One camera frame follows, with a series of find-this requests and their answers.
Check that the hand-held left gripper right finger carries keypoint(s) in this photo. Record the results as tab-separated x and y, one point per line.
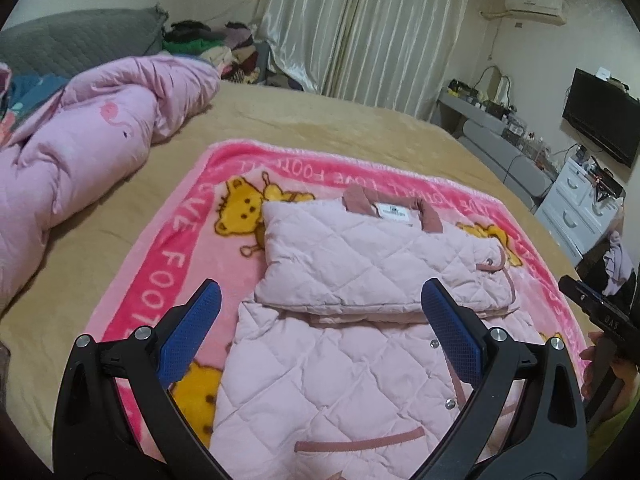
450	332

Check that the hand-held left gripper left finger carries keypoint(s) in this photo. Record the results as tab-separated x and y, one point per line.
190	332

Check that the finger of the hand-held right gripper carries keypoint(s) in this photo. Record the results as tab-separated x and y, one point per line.
580	297
595	296

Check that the pink quilted jacket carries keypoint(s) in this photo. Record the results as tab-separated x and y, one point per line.
360	280

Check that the person's right forearm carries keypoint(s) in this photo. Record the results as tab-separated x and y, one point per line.
620	425

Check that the dark clothes heap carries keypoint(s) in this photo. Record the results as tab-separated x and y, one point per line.
592	270

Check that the pile of mixed clothes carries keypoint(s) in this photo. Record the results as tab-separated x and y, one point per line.
220	52

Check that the person's right hand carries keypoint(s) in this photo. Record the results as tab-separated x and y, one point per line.
627	372

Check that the lilac cloth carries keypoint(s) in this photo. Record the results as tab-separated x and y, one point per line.
620	265

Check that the white drawer chest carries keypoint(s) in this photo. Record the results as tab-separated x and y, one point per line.
570	215

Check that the pink printed blanket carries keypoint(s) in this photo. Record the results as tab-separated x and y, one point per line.
175	240

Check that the black red electronic device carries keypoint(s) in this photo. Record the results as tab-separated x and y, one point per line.
602	180

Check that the grey padded chair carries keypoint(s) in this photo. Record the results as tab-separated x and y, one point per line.
500	155

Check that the black flat television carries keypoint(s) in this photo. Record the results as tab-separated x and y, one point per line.
602	115

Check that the pink floral comforter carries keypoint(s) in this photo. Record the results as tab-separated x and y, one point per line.
75	160

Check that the small white box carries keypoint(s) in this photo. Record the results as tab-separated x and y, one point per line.
607	76

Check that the grey desk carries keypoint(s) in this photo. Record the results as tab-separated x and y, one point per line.
460	107

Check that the oval desk mirror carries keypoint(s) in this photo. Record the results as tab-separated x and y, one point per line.
495	87

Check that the bed with tan sheet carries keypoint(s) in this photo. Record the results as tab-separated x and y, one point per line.
350	125

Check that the white air conditioner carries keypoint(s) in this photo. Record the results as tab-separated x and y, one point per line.
535	7

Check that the cream satin curtain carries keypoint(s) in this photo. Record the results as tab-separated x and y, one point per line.
360	30

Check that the grey pillow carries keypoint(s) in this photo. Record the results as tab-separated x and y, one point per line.
75	35

